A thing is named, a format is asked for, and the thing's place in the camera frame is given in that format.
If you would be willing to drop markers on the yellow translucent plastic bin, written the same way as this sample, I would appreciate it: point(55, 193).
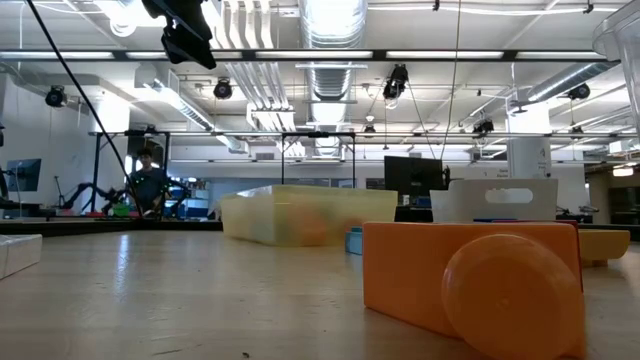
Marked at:
point(300, 215)

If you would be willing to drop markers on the small cyan toy brick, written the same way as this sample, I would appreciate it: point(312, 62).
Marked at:
point(354, 242)

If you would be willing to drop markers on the orange toy car block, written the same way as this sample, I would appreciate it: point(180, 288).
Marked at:
point(410, 270)

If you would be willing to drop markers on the blue rounded toy block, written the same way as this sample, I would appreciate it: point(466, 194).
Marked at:
point(492, 219)

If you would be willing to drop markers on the clear plastic container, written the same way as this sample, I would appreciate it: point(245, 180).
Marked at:
point(627, 30)

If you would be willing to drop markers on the black idle robot arm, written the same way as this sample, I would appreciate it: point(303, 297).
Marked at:
point(92, 187)

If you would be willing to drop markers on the black ceiling lamp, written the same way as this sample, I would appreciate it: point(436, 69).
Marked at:
point(580, 91)
point(223, 89)
point(55, 96)
point(484, 126)
point(397, 80)

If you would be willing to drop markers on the person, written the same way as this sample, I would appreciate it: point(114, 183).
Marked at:
point(147, 187)

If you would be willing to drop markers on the grey computer monitor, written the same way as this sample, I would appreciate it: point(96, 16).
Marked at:
point(24, 175)

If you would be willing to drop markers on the black computer monitor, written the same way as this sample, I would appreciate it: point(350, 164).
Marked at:
point(410, 175)

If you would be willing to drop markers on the white plastic bin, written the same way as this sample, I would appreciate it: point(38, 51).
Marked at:
point(470, 205)

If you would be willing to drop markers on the white cylindrical column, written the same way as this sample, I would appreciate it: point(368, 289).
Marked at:
point(529, 157)

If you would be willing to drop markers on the silver ventilation duct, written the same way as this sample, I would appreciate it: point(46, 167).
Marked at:
point(332, 30)
point(565, 82)

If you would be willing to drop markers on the black metal frame stand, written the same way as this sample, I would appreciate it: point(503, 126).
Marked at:
point(95, 170)

